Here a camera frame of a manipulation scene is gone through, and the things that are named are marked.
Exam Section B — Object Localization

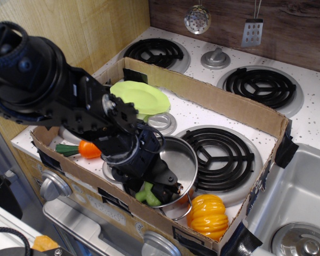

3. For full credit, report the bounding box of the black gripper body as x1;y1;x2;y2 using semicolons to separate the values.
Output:
101;133;179;187

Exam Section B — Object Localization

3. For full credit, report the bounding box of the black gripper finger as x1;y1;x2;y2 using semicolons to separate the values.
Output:
151;183;183;204
122;178;144;197

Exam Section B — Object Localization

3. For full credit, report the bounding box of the green toy broccoli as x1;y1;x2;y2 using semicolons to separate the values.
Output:
135;181;162;207

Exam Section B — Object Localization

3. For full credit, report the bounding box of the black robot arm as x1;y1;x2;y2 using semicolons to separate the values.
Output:
0;21;181;204

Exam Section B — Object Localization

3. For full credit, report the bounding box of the small orange toy under pan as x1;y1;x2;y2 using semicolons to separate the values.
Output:
178;189;195;204

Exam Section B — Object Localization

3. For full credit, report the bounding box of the stainless steel pan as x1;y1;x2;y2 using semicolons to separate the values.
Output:
123;135;198;221

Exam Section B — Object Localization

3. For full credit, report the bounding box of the silver stovetop knob front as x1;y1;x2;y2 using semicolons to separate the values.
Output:
102;162;121;184

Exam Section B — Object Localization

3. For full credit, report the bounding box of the silver stovetop knob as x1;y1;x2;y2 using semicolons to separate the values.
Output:
201;47;231;70
102;162;121;184
146;112;177;135

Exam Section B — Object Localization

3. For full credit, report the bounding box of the brown cardboard fence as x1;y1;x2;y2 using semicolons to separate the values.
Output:
31;58;292;255

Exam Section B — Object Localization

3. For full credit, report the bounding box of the silver stovetop knob middle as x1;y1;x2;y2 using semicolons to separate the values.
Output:
146;112;177;135

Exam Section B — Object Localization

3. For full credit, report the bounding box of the orange toy pumpkin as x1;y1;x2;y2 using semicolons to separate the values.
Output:
187;194;229;241

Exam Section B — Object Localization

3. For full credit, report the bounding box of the orange toy carrot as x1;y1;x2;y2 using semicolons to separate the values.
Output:
55;140;101;159

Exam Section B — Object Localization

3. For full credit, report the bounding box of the silver oven knob right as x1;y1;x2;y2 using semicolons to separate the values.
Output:
141;231;181;256

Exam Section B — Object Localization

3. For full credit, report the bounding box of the silver oven knob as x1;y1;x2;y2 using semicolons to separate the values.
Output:
40;170;72;201
141;231;181;256

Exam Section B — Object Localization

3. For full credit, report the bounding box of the light green plastic plate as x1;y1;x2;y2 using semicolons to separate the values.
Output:
110;81;171;117

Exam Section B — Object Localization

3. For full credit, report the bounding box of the front right black burner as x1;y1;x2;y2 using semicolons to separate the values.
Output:
176;125;263;207

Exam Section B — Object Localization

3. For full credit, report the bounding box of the silver oven knob left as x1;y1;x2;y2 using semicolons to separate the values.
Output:
40;170;72;201

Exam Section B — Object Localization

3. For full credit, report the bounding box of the orange object bottom left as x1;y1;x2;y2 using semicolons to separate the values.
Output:
31;235;59;252

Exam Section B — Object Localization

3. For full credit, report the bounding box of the back left black burner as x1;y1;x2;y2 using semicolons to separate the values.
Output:
119;38;191;74

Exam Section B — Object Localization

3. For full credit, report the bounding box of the silver stovetop knob back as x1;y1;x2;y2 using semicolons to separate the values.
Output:
201;47;231;70

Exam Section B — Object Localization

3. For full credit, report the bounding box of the black device left edge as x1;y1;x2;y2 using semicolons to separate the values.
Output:
0;175;23;220

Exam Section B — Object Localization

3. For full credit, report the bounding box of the silver sink basin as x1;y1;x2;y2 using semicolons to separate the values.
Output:
246;144;320;255

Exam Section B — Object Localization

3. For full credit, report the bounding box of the silver sink drain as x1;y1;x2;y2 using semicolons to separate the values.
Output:
270;222;320;255

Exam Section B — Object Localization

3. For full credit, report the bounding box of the hanging silver skimmer ladle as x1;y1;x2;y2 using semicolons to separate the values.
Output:
184;1;212;35

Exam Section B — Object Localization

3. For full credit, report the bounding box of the back right black burner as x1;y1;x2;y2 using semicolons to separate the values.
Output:
217;66;304;117

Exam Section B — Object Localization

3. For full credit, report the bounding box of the hanging silver slotted spatula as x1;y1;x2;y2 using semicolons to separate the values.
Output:
241;1;263;47

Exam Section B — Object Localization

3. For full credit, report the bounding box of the silver oven door handle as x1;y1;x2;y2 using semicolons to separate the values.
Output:
43;199;122;255

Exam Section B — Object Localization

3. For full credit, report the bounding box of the black cable loop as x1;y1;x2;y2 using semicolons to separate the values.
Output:
0;227;31;256

